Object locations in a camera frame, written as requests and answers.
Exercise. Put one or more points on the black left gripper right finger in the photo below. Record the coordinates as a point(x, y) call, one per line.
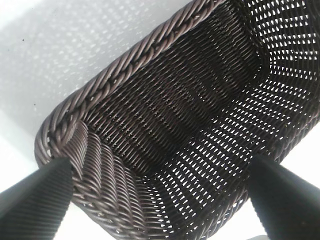
point(287, 205)

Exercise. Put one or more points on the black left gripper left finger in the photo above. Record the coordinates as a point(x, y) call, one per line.
point(32, 205)

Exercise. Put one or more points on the dark brown wicker basket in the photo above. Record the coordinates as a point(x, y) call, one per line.
point(175, 100)

